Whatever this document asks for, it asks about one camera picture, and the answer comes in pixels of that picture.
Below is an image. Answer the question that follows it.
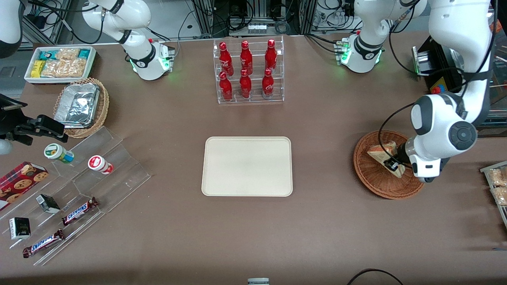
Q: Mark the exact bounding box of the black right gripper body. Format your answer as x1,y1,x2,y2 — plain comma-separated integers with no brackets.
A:
0,93,38,141

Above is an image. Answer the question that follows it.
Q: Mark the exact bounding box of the triangular sandwich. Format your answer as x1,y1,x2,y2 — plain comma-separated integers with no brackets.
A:
366,141,406,177

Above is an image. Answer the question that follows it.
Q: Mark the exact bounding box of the brown round wicker basket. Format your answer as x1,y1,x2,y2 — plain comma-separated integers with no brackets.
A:
353,130,425,200

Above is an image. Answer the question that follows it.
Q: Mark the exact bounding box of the tan oval wicker basket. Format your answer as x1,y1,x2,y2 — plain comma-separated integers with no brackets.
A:
53,78,110,139

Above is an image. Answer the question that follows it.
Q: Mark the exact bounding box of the grey tray with snacks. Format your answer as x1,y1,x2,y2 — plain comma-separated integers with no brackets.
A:
480,160,507,230

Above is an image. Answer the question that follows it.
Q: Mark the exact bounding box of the black machine with steel tray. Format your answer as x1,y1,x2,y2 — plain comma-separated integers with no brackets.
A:
411,35,507,138

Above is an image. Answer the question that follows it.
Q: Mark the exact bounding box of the beige plastic tray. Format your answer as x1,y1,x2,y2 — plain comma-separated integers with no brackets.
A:
201,137,294,197

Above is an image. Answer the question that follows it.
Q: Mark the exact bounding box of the green lidded yogurt cup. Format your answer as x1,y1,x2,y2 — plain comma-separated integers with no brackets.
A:
44,143,75,164

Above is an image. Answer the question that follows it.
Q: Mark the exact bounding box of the aluminium foil container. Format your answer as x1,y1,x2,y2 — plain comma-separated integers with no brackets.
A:
54,83,101,129

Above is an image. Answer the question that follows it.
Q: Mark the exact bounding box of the white rectangular snack bin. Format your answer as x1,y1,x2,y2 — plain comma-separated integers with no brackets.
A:
24,46,97,85

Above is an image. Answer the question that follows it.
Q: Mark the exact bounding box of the red cookie box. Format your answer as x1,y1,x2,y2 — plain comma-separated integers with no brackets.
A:
0,161,49,212

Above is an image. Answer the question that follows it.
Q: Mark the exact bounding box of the red lidded yogurt cup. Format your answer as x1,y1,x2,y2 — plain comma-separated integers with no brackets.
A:
88,155,114,175

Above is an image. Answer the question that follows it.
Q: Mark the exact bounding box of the large clear rice cracker bag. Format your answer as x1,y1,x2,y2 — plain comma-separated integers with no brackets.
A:
41,59,87,78

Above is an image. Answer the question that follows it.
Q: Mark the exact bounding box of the small clear rice cracker bag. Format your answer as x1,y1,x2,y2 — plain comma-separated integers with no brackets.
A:
55,48,80,61

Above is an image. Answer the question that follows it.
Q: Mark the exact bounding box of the clear acrylic tiered stand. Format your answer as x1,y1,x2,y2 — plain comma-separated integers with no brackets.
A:
0,126,152,266

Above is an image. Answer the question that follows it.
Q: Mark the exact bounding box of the brown Snickers bar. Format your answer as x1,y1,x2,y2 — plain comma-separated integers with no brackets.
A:
61,197,99,226
22,229,66,259

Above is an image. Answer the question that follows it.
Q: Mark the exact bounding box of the small black white box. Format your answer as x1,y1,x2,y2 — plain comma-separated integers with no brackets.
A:
9,217,32,241

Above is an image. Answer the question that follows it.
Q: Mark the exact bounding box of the red cola bottle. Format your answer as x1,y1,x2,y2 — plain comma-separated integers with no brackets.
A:
240,40,254,76
239,69,253,100
219,42,234,76
219,71,233,102
261,68,275,99
264,39,278,72

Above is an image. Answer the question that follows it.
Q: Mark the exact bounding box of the clear acrylic bottle rack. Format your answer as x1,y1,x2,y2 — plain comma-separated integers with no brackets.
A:
213,36,285,105

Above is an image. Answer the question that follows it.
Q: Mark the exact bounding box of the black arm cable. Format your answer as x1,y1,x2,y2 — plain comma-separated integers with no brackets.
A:
378,0,497,169

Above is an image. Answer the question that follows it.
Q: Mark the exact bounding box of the black table cable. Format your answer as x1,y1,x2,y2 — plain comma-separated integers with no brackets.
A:
347,268,405,285

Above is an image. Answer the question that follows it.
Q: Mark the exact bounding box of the aluminium frame rack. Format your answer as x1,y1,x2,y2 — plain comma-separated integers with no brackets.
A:
192,0,318,37

